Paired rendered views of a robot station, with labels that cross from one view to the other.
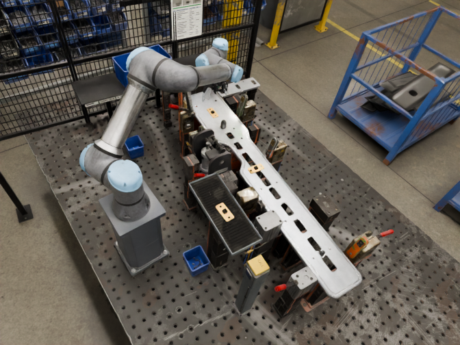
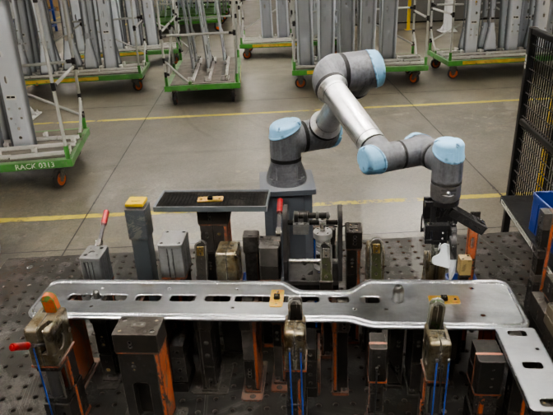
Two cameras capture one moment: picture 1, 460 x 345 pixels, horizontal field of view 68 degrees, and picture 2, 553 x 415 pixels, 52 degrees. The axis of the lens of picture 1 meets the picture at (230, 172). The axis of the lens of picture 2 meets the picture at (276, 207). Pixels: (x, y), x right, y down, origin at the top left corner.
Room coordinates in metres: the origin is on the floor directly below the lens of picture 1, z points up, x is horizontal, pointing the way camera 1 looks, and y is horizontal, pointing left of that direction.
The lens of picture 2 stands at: (2.08, -1.13, 1.92)
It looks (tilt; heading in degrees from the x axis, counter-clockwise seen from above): 25 degrees down; 132
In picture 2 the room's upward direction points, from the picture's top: 3 degrees counter-clockwise
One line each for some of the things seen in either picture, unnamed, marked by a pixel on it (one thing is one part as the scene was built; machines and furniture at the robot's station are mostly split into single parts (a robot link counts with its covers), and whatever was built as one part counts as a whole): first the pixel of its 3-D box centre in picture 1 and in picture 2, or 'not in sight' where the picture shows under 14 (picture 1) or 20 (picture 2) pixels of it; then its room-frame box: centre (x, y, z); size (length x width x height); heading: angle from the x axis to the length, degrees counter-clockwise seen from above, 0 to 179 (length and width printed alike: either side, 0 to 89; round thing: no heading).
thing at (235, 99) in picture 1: (231, 116); (481, 393); (1.69, 0.05, 0.84); 0.11 x 0.10 x 0.28; 127
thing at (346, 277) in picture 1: (259, 171); (269, 300); (1.14, -0.15, 1.00); 1.38 x 0.22 x 0.02; 37
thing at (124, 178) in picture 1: (124, 180); (286, 137); (0.76, 0.39, 1.27); 0.13 x 0.12 x 0.14; 62
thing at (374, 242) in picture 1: (351, 258); (59, 372); (0.79, -0.63, 0.88); 0.15 x 0.11 x 0.36; 127
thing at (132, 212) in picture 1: (130, 198); (285, 168); (0.76, 0.38, 1.15); 0.15 x 0.15 x 0.10
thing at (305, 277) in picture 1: (293, 294); (103, 299); (0.58, -0.35, 0.88); 0.11 x 0.10 x 0.36; 127
